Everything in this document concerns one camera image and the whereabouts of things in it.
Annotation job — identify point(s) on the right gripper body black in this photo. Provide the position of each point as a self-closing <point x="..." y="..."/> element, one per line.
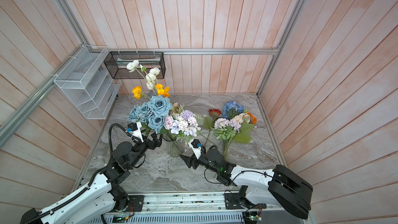
<point x="204" y="160"/>

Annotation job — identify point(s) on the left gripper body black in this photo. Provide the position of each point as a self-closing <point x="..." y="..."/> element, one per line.
<point x="147" y="144"/>

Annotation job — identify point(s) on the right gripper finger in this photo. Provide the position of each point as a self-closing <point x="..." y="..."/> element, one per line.
<point x="186" y="165"/>
<point x="186" y="159"/>

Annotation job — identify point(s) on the clear grey glass vase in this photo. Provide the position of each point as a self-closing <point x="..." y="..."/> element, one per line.
<point x="175" y="146"/>

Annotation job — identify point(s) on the teal blue rose bunch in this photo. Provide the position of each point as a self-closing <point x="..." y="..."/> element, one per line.
<point x="152" y="113"/>

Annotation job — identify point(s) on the pink lilac mixed bouquet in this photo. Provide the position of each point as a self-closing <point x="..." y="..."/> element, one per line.
<point x="181" y="125"/>

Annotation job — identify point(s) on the yellow orange flower stem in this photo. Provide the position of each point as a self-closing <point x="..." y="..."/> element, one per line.
<point x="157" y="90"/>

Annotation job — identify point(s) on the white flower stem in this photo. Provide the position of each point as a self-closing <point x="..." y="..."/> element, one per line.
<point x="150" y="77"/>

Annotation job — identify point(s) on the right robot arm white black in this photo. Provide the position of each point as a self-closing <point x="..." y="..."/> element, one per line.
<point x="279" y="186"/>

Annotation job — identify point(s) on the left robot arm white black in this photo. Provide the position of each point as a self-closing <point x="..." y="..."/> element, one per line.
<point x="102" y="193"/>

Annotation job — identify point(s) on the red flower stem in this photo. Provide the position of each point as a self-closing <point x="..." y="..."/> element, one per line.
<point x="209" y="121"/>

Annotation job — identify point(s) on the pink hydrangea bouquet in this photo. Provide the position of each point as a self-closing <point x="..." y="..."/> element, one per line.
<point x="236" y="130"/>

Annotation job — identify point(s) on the blue hydrangea stem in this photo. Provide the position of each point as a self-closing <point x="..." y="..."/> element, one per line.
<point x="232" y="109"/>

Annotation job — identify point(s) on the electronics board with leds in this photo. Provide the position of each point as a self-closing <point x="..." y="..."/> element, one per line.
<point x="251" y="217"/>

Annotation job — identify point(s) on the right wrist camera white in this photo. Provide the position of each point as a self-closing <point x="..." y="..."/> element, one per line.
<point x="196" y="147"/>

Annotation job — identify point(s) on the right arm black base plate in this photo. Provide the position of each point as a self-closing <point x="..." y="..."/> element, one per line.
<point x="238" y="201"/>

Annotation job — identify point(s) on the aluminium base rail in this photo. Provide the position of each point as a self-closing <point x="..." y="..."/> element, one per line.
<point x="206" y="207"/>

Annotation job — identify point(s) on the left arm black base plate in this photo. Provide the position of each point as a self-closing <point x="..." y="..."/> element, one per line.
<point x="135" y="203"/>

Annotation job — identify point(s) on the black mesh wall basket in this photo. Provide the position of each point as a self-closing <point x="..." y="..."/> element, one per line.
<point x="116" y="63"/>

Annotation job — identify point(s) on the white wire shelf rack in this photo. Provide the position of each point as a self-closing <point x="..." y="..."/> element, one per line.
<point x="87" y="83"/>

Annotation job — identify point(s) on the horizontal aluminium frame bar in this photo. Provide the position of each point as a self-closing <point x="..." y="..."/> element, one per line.
<point x="197" y="51"/>

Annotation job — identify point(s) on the left aluminium frame bar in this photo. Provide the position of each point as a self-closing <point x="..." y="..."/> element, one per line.
<point x="15" y="121"/>

